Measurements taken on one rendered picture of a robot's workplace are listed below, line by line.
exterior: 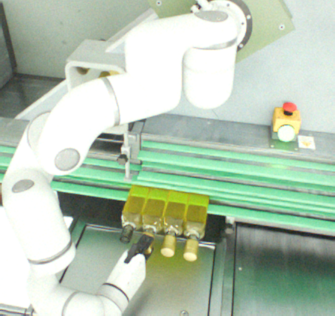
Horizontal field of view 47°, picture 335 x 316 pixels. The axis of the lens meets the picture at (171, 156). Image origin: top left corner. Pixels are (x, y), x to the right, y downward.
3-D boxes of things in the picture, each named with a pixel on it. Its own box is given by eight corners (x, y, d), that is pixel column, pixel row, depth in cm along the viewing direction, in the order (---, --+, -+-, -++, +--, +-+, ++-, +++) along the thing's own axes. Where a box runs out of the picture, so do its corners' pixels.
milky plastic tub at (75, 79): (83, 113, 127) (73, 128, 120) (74, 48, 113) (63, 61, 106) (134, 120, 125) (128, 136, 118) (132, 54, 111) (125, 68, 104)
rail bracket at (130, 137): (129, 163, 119) (118, 190, 109) (127, 116, 108) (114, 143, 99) (138, 164, 118) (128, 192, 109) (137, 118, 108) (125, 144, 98)
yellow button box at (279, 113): (270, 125, 117) (271, 139, 112) (275, 104, 113) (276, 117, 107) (293, 128, 117) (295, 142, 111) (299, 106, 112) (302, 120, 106)
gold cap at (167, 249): (163, 242, 103) (160, 255, 99) (163, 233, 100) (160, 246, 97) (176, 244, 102) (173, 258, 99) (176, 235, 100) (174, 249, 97)
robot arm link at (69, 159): (95, 71, 70) (12, 89, 65) (119, 84, 58) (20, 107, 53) (110, 140, 76) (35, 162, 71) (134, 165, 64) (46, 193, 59)
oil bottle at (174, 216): (174, 185, 122) (161, 237, 105) (174, 171, 118) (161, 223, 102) (191, 187, 121) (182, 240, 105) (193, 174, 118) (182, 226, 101)
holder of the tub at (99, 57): (85, 126, 130) (77, 140, 124) (75, 48, 113) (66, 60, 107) (135, 133, 128) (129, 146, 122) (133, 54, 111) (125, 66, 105)
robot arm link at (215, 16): (104, 109, 72) (92, 23, 62) (214, 81, 80) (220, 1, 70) (123, 136, 65) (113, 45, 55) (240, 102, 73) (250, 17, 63)
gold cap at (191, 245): (191, 237, 99) (189, 250, 96) (201, 244, 100) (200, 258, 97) (182, 242, 101) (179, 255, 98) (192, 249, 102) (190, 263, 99)
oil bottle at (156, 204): (155, 183, 123) (140, 234, 106) (155, 169, 119) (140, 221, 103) (173, 185, 122) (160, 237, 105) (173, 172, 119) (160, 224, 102)
